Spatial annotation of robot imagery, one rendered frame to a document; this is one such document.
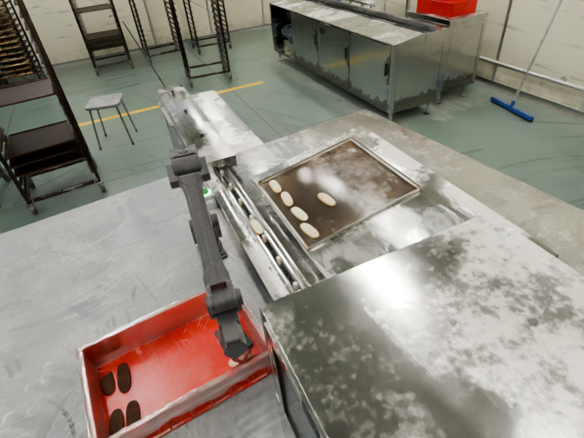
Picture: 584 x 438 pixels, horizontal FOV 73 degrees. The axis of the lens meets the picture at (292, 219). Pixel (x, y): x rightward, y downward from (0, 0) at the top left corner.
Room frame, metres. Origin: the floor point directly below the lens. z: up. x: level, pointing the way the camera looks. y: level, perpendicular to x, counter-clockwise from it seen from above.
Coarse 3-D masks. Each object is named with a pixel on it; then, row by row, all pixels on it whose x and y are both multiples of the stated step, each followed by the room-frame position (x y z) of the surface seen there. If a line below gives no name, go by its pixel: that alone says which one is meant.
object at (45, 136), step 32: (32, 32) 2.99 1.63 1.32; (0, 96) 3.06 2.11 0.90; (32, 96) 2.98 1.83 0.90; (64, 96) 3.43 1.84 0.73; (0, 128) 3.17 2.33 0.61; (64, 128) 3.26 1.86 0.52; (0, 160) 2.73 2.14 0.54; (32, 160) 2.86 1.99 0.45; (64, 160) 2.95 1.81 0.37; (64, 192) 2.86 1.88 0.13
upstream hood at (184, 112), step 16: (160, 96) 2.67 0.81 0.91; (176, 96) 2.61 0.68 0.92; (176, 112) 2.34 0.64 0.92; (192, 112) 2.31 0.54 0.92; (176, 128) 2.23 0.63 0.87; (192, 128) 2.09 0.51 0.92; (208, 128) 2.07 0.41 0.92; (208, 144) 1.86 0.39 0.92; (224, 144) 1.84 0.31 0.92; (208, 160) 1.69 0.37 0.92; (224, 160) 1.70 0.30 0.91
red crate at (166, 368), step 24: (168, 336) 0.76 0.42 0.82; (192, 336) 0.75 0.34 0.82; (120, 360) 0.70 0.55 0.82; (144, 360) 0.69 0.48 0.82; (168, 360) 0.68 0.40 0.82; (192, 360) 0.67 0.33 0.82; (216, 360) 0.66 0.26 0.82; (144, 384) 0.61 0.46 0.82; (168, 384) 0.60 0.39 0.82; (192, 384) 0.59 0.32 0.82; (240, 384) 0.57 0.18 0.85; (120, 408) 0.55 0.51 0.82; (144, 408) 0.54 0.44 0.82; (168, 432) 0.47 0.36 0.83
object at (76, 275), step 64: (128, 192) 1.64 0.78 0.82; (0, 256) 1.24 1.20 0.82; (64, 256) 1.20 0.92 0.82; (128, 256) 1.16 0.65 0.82; (192, 256) 1.12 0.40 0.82; (0, 320) 0.90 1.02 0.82; (64, 320) 0.87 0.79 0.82; (128, 320) 0.85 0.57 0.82; (0, 384) 0.66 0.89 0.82; (64, 384) 0.64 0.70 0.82; (256, 384) 0.58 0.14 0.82
